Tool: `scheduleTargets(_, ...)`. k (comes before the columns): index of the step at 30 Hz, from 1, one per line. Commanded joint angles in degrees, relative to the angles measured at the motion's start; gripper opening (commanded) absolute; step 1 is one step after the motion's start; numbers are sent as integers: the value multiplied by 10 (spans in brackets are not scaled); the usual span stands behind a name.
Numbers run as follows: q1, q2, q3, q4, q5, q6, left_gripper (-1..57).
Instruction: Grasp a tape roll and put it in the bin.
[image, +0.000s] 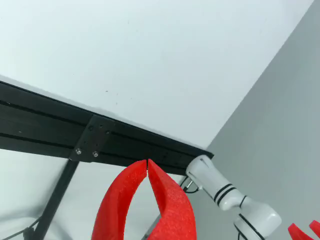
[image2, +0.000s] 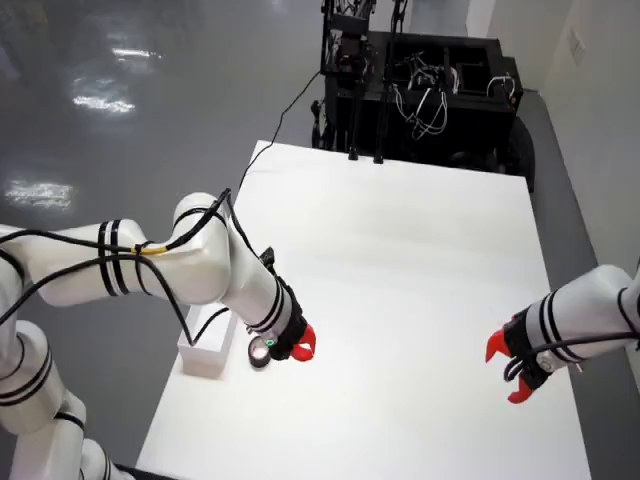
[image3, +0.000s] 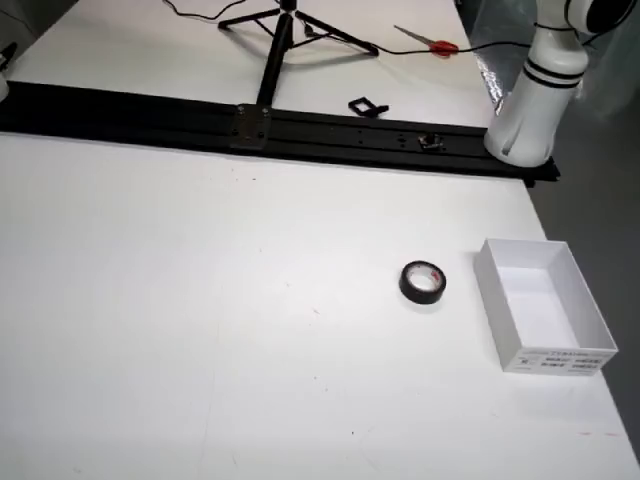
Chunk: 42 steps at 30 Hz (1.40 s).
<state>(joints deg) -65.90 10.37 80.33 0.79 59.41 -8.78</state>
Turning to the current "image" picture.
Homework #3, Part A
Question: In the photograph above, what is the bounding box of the black bracket plate with screws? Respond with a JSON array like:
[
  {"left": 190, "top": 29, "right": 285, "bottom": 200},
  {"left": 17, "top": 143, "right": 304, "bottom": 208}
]
[{"left": 69, "top": 114, "right": 116, "bottom": 163}]

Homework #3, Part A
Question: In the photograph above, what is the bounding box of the black aluminium profile rail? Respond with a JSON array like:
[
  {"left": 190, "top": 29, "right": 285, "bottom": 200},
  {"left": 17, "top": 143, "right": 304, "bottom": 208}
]
[{"left": 0, "top": 80, "right": 215, "bottom": 176}]

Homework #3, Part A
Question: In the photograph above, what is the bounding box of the black tripod stand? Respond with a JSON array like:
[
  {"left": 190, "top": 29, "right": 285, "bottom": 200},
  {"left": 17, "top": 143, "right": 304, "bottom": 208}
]
[{"left": 0, "top": 159, "right": 80, "bottom": 240}]

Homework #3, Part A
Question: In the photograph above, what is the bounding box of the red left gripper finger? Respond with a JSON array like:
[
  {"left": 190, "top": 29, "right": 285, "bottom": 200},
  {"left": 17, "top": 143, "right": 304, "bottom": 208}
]
[{"left": 91, "top": 159, "right": 148, "bottom": 240}]

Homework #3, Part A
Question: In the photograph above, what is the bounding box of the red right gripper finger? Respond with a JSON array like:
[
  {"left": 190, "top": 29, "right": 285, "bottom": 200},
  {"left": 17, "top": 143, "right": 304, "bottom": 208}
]
[{"left": 147, "top": 158, "right": 198, "bottom": 240}]

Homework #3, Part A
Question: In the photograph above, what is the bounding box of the thin black idle arm cable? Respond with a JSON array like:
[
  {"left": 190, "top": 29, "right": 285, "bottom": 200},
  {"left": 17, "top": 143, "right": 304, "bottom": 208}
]
[{"left": 178, "top": 175, "right": 201, "bottom": 194}]

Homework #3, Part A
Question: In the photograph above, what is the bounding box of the red curved gripper finger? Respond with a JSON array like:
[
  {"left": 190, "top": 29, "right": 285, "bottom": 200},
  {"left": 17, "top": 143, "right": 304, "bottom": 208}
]
[
  {"left": 308, "top": 219, "right": 320, "bottom": 235},
  {"left": 287, "top": 222, "right": 315, "bottom": 240}
]

